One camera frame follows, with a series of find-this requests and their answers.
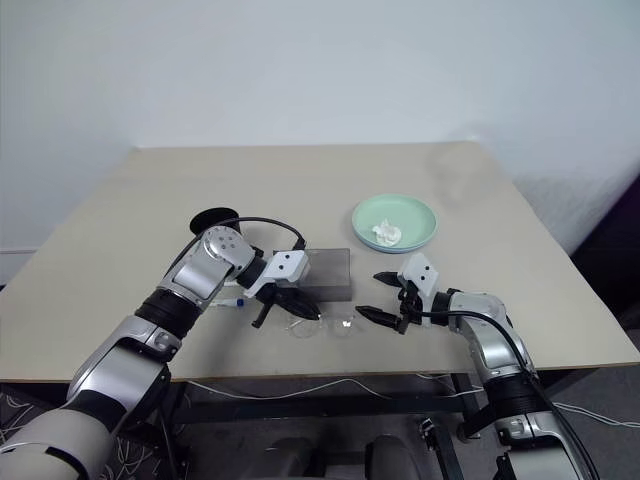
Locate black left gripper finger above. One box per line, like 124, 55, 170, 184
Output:
250, 299, 275, 329
279, 291, 323, 322

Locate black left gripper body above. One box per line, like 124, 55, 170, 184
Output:
256, 282, 301, 308

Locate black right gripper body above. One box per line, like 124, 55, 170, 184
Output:
394, 277, 426, 335

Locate grey glasses case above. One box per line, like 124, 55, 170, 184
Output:
294, 246, 353, 305

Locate black cup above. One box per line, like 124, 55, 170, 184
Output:
189, 205, 242, 237

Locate light blue plate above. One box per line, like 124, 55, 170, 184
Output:
353, 230, 437, 255

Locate crumpled white tissue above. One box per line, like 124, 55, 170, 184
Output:
370, 218, 404, 247

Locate mint green plate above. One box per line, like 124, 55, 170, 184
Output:
351, 195, 441, 251

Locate dark rounded shape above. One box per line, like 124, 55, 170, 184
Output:
363, 431, 434, 480

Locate dark purple black panel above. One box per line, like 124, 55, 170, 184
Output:
568, 171, 640, 324

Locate clear frame glasses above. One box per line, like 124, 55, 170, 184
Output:
285, 309, 358, 343

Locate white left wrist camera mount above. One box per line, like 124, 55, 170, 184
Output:
248, 249, 312, 297

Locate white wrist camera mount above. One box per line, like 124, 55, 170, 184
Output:
248, 249, 312, 297
399, 252, 442, 327

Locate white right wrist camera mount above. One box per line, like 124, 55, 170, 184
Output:
399, 252, 442, 327

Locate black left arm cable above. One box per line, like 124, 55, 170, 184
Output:
227, 215, 307, 251

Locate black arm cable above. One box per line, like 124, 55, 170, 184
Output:
227, 215, 307, 251
412, 309, 600, 480

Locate long white cable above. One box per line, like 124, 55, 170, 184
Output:
185, 372, 484, 402

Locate black table frame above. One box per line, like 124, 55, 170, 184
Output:
164, 372, 489, 480

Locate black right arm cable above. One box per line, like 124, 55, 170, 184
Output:
412, 309, 600, 480

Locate thin white cable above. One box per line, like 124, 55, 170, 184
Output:
547, 401, 640, 430

